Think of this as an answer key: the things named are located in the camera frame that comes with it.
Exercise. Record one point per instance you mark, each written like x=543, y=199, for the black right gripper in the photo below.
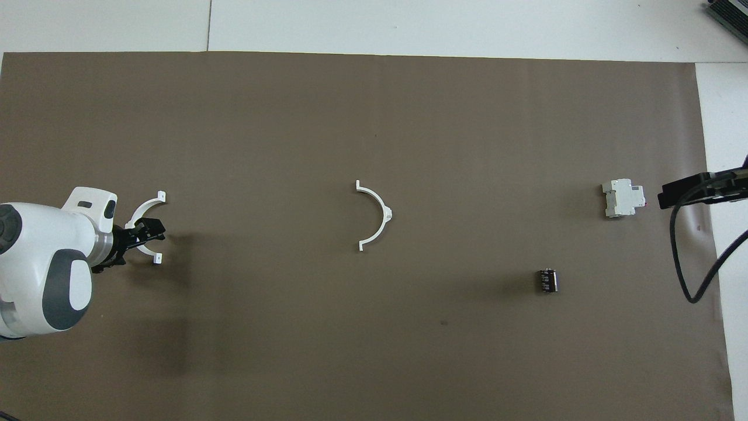
x=727, y=184

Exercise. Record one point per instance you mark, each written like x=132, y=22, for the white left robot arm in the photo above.
x=41, y=263

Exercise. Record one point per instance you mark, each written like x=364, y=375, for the brown paper table mat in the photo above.
x=350, y=146

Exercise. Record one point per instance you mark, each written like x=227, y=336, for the grey ribbed device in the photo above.
x=733, y=14

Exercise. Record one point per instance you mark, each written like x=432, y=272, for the white circuit breaker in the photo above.
x=620, y=199

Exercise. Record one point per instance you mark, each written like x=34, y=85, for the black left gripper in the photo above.
x=120, y=242

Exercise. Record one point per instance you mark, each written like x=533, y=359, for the black cylindrical capacitor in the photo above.
x=547, y=280

